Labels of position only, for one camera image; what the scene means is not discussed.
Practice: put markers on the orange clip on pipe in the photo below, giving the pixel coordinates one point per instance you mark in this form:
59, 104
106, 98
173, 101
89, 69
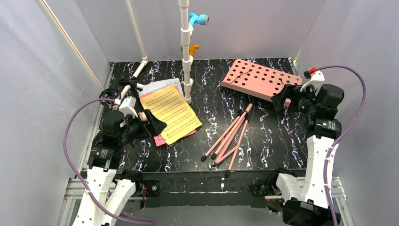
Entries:
192, 49

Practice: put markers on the pink sheet music page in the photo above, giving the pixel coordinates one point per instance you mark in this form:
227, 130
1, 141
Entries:
159, 140

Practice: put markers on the white PVC pipe frame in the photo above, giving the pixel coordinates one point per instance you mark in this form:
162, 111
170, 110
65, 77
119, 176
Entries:
186, 34

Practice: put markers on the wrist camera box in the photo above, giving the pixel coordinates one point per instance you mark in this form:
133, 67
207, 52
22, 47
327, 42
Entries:
126, 106
315, 80

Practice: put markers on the blue clip on pipe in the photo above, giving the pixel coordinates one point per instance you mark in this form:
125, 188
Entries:
201, 19

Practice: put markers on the pink microphone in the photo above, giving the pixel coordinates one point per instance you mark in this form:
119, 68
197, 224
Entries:
142, 116

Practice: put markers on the yellow sheet music page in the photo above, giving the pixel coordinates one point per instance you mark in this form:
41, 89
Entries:
171, 113

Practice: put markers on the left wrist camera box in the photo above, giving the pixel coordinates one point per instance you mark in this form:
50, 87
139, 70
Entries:
126, 106

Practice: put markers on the pink music stand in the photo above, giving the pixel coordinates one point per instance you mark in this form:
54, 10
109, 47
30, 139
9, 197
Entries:
259, 82

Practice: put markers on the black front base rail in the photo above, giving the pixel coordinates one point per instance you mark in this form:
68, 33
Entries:
207, 188

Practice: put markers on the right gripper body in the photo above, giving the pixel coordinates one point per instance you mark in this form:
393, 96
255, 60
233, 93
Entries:
287, 96

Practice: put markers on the white sheet music page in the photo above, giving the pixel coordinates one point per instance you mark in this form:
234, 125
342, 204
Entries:
157, 85

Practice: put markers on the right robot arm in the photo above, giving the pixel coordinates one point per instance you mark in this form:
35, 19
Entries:
311, 204

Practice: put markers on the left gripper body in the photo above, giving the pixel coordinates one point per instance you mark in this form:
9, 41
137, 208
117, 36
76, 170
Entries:
149, 124

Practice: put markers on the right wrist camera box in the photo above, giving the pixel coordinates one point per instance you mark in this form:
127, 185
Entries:
315, 80

